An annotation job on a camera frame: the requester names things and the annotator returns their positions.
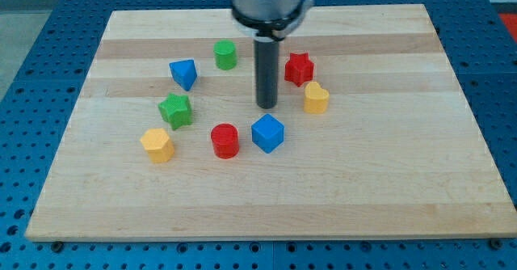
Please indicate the red star block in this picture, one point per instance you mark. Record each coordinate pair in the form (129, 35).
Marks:
(298, 69)

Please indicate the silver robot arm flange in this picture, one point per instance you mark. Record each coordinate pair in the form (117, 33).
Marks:
(269, 20)

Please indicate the green cylinder block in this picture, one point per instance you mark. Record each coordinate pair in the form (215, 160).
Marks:
(225, 54)

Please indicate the yellow heart block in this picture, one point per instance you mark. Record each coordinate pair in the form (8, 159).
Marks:
(316, 98)

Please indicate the yellow hexagon block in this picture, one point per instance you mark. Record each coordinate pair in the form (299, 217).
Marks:
(158, 145)

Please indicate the red cylinder block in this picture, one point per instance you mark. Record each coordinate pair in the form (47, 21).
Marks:
(225, 141)

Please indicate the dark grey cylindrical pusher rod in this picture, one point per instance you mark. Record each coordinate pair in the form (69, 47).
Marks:
(266, 62)

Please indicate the blue triangle block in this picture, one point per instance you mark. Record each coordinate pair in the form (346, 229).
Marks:
(184, 73)

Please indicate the green star block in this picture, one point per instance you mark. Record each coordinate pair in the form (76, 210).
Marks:
(176, 111)

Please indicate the blue cube block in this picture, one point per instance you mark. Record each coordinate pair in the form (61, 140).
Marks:
(267, 133)

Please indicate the wooden board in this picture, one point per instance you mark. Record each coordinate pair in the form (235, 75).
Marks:
(397, 155)

